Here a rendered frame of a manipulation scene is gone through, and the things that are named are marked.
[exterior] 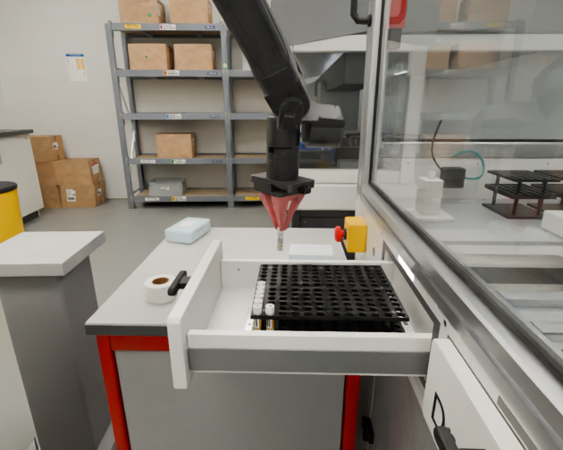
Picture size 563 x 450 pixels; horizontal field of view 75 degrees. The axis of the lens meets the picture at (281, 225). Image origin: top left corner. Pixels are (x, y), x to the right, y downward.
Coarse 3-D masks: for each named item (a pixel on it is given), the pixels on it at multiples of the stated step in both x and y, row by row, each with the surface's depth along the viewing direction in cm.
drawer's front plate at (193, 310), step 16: (208, 256) 65; (208, 272) 61; (192, 288) 53; (208, 288) 62; (176, 304) 49; (192, 304) 51; (208, 304) 62; (176, 320) 46; (192, 320) 52; (208, 320) 62; (176, 336) 46; (176, 352) 47; (176, 368) 48; (176, 384) 49
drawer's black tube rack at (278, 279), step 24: (288, 264) 68; (312, 264) 68; (288, 288) 59; (312, 288) 59; (336, 288) 59; (360, 288) 59; (384, 288) 59; (264, 312) 52; (288, 312) 52; (312, 312) 52; (336, 312) 53; (360, 312) 53; (384, 312) 52
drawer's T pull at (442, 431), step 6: (438, 426) 33; (444, 426) 33; (438, 432) 32; (444, 432) 32; (438, 438) 32; (444, 438) 31; (450, 438) 31; (438, 444) 32; (444, 444) 31; (450, 444) 31
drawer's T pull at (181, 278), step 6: (180, 276) 61; (186, 276) 61; (174, 282) 59; (180, 282) 59; (186, 282) 59; (168, 288) 57; (174, 288) 57; (180, 288) 59; (168, 294) 57; (174, 294) 57
